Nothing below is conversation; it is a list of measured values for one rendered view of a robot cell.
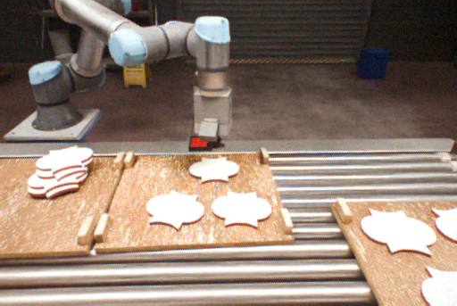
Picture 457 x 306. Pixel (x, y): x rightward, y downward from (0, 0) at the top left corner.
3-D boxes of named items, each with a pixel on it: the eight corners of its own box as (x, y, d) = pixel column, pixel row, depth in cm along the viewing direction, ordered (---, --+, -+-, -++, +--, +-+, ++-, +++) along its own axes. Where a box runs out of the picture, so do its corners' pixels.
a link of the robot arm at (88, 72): (56, 76, 129) (72, -37, 88) (91, 69, 139) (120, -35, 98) (70, 99, 128) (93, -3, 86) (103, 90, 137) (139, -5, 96)
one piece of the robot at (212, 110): (184, 86, 67) (187, 151, 75) (224, 88, 66) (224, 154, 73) (197, 70, 78) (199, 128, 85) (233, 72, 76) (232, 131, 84)
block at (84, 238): (88, 224, 68) (86, 215, 67) (97, 224, 68) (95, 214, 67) (78, 246, 63) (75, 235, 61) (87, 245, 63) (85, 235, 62)
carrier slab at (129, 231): (130, 160, 94) (129, 155, 93) (264, 156, 96) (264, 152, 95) (95, 253, 63) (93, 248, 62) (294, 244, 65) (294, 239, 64)
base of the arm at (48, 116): (45, 113, 133) (38, 92, 128) (82, 111, 135) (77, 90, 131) (31, 129, 120) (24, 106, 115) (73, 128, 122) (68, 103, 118)
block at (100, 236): (103, 222, 69) (101, 212, 67) (112, 222, 69) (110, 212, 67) (95, 243, 63) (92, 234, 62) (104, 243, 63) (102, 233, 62)
